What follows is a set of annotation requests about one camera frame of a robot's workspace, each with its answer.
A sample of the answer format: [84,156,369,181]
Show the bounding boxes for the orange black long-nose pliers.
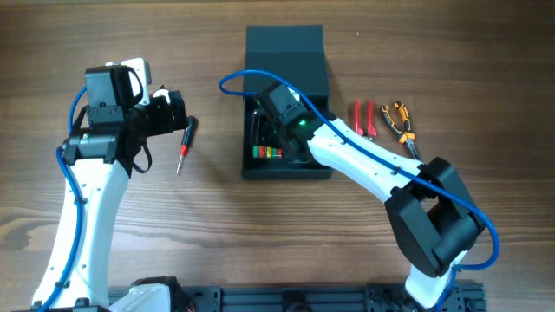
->
[380,101,421,160]

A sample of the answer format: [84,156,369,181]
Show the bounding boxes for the clear case coloured mini screwdrivers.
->
[250,108,283,159]

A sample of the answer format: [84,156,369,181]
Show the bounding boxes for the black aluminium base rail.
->
[108,282,486,312]

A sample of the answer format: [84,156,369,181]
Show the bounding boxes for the black red handled screwdriver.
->
[176,115,199,176]

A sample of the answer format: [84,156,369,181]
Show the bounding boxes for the right blue cable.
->
[218,68,501,312]

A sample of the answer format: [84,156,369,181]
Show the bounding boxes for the black round tape measure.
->
[150,85,171,104]

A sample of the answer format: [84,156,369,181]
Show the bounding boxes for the red handled snips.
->
[354,100,377,140]

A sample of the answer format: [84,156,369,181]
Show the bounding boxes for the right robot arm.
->
[254,82,489,309]

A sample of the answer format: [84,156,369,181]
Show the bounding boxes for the dark green lidded box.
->
[241,25,333,180]

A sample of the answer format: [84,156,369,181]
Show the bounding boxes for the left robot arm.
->
[30,58,188,311]

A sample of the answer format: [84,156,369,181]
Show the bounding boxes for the left blue cable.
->
[36,85,88,312]

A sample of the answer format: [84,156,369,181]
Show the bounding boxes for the blue cable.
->
[218,68,501,312]
[36,85,88,312]

